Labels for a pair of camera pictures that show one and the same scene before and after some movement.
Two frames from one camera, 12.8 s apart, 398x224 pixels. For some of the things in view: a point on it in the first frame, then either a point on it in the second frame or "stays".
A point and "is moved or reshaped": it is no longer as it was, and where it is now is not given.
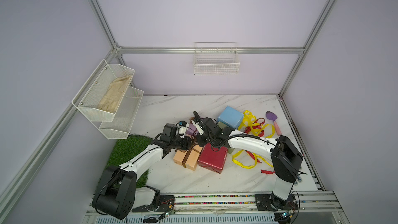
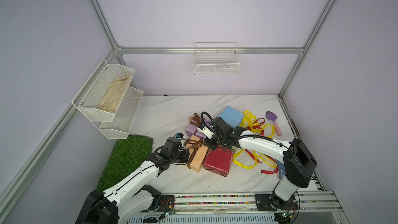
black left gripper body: x=179 y=143 → x=180 y=157
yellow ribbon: x=251 y=166 stays
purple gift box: x=192 y=130 stays
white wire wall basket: x=216 y=58 stays
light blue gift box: x=230 y=116 stays
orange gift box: x=192 y=158 is moved or reshaped
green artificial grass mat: x=124 y=148 stays
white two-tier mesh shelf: x=108 y=94 stays
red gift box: x=213 y=159 is moved or reshaped
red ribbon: x=258 y=125 stays
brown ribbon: x=187 y=154 is moved or reshaped
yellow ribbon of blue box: x=247 y=123 stays
